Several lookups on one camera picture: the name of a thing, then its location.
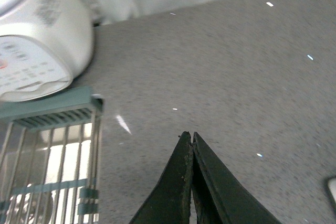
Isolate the white object at edge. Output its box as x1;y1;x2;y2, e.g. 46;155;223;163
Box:
325;177;336;211

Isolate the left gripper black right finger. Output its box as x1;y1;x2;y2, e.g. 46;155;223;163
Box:
192;132;280;223

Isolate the white rice cooker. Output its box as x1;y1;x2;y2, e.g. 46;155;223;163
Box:
1;0;94;102

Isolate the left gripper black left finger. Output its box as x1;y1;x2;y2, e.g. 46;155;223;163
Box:
130;131;193;223

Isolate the teal metal dish rack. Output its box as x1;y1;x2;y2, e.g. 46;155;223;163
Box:
1;87;103;223

